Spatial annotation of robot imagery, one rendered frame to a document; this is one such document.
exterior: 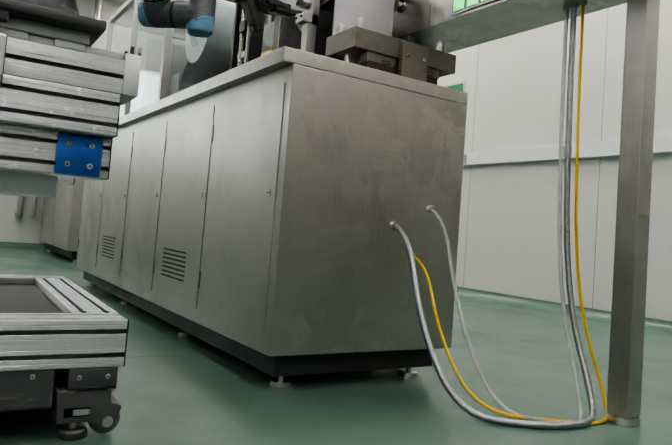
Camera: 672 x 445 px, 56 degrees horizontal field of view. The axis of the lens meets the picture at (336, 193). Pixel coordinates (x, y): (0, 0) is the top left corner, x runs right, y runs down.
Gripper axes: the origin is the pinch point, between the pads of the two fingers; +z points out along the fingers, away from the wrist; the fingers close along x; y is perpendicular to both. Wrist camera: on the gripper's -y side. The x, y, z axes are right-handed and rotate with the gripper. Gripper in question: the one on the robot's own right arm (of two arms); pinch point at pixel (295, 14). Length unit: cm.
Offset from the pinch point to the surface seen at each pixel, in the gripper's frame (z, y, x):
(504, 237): 279, -60, 162
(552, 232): 279, -55, 118
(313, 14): 10.4, 4.5, 7.0
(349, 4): 19.4, 8.3, -0.3
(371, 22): 28.7, 4.6, -0.3
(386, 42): 21.0, -8.2, -20.0
